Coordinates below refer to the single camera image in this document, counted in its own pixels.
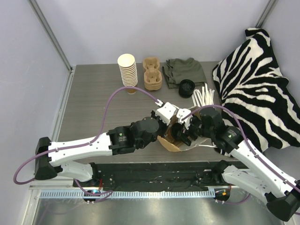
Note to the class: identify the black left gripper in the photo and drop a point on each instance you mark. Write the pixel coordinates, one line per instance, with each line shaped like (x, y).
(161, 124)

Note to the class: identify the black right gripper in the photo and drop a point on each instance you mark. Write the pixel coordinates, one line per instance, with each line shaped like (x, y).
(186, 132)

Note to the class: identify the brown paper bag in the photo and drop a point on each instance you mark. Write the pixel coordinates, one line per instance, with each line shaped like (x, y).
(177, 146)

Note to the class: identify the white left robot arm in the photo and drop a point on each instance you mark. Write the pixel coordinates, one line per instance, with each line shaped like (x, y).
(60, 158)

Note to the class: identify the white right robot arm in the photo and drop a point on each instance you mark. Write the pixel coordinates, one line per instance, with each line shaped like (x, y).
(278, 190)

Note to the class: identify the white wrapped straws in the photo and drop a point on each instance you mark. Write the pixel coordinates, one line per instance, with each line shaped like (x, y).
(203, 96)

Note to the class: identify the stack of black lids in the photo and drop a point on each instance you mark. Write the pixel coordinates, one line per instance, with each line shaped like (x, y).
(186, 88)

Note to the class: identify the stack of pulp cup carriers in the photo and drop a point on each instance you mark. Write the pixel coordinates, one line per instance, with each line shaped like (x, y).
(152, 75)

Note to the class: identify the olive green cloth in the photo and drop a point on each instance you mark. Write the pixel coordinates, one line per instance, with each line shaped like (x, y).
(177, 70)

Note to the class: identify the zebra print blanket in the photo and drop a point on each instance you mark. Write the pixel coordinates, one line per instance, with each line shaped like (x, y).
(254, 93)

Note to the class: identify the stack of white paper cups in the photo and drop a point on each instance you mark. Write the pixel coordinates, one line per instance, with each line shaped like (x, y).
(128, 70)

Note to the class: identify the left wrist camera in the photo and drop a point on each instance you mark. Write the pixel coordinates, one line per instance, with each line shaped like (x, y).
(165, 111)

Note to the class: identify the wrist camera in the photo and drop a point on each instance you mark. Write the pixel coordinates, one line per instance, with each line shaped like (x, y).
(183, 117)
(165, 111)

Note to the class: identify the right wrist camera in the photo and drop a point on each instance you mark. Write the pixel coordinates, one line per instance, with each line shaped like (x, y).
(183, 117)

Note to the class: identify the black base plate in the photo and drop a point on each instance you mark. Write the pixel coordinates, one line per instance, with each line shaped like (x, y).
(176, 166)

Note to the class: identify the white cable duct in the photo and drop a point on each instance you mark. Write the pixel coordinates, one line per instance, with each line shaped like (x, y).
(77, 194)

